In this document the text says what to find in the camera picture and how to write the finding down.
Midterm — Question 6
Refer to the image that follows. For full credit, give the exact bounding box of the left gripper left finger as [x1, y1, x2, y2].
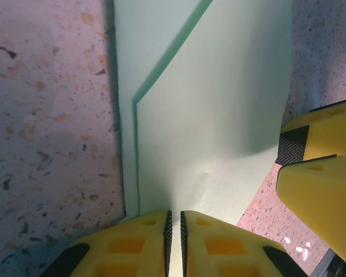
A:
[40, 209, 173, 277]

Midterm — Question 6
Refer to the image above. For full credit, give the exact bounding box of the light green paper sheet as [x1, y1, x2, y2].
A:
[112, 0, 294, 277]

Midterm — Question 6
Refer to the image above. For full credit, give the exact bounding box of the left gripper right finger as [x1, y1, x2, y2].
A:
[180, 210, 309, 277]

